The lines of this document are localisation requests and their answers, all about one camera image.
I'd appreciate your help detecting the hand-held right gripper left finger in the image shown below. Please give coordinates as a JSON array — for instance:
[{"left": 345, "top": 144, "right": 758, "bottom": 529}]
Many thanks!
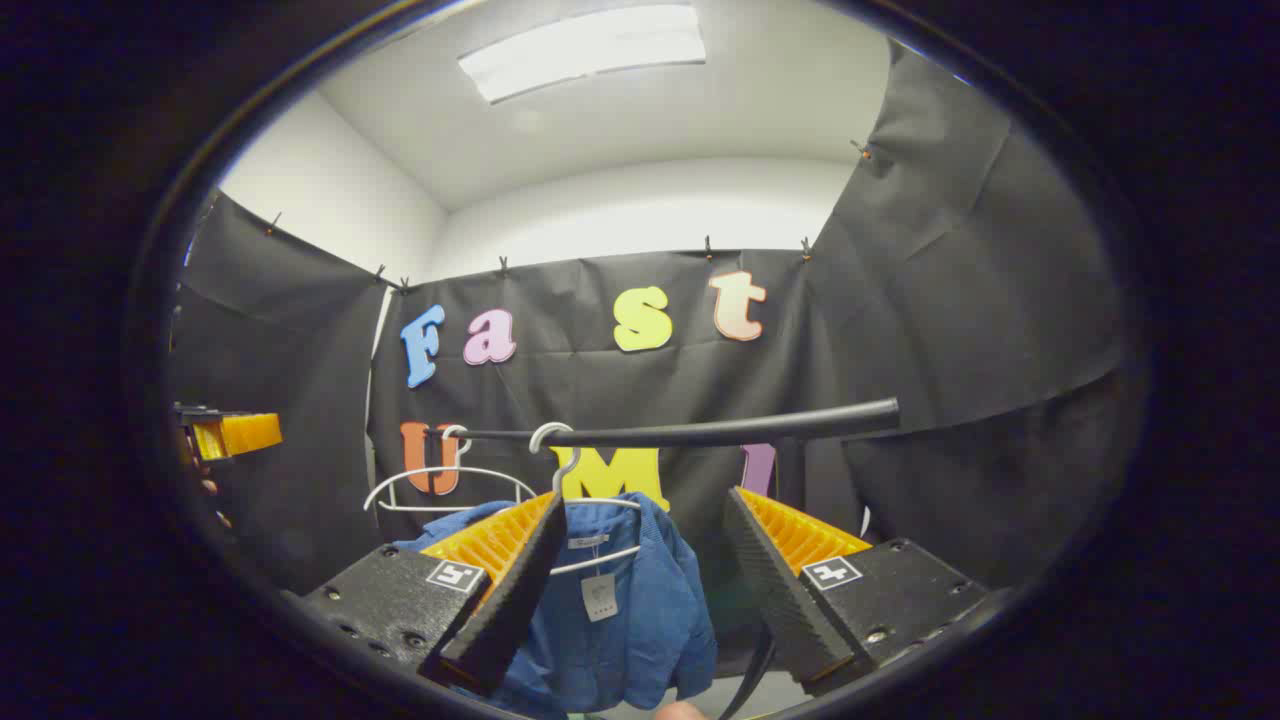
[{"left": 300, "top": 490, "right": 569, "bottom": 699}]

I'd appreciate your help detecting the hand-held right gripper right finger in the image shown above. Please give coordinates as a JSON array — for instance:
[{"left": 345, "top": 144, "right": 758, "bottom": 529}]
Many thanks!
[{"left": 722, "top": 486, "right": 991, "bottom": 698}]

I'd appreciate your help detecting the white clothes hanger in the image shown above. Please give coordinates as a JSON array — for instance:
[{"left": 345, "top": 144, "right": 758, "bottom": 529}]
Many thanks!
[
  {"left": 363, "top": 425, "right": 538, "bottom": 514},
  {"left": 528, "top": 422, "right": 643, "bottom": 577}
]

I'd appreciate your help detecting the blue corduroy shirt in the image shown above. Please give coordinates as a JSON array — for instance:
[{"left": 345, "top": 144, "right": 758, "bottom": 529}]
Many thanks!
[{"left": 395, "top": 492, "right": 719, "bottom": 716}]

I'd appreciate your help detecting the black clothes rack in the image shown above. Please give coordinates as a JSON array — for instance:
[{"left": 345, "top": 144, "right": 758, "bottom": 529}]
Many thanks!
[{"left": 425, "top": 398, "right": 901, "bottom": 448}]

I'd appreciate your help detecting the black backdrop cloth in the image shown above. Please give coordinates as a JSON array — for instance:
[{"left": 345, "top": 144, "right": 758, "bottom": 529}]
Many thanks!
[{"left": 165, "top": 40, "right": 1131, "bottom": 621}]

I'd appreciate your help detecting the ceiling light panel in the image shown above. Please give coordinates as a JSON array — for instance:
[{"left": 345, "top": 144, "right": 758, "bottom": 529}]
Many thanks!
[{"left": 458, "top": 5, "right": 707, "bottom": 105}]

